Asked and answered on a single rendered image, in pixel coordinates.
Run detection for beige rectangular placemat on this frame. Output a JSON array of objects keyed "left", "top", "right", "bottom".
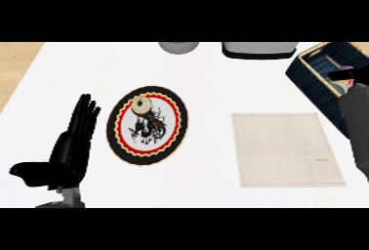
[{"left": 230, "top": 111, "right": 346, "bottom": 188}]

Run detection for round black red placemat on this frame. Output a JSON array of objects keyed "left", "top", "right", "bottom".
[{"left": 104, "top": 85, "right": 190, "bottom": 167}]

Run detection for dark blue wicker basket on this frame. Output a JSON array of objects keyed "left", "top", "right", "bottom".
[{"left": 283, "top": 41, "right": 369, "bottom": 139}]

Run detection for grey and black appliance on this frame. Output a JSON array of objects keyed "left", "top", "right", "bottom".
[{"left": 219, "top": 41, "right": 299, "bottom": 61}]

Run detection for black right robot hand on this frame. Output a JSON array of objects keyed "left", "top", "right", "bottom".
[{"left": 327, "top": 67, "right": 369, "bottom": 86}]

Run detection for purple and grey object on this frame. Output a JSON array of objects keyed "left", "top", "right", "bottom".
[{"left": 329, "top": 64, "right": 355, "bottom": 97}]

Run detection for grey round bowl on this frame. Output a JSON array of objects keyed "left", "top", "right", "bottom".
[{"left": 156, "top": 41, "right": 200, "bottom": 56}]

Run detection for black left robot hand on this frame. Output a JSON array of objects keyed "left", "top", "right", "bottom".
[{"left": 8, "top": 93, "right": 101, "bottom": 191}]

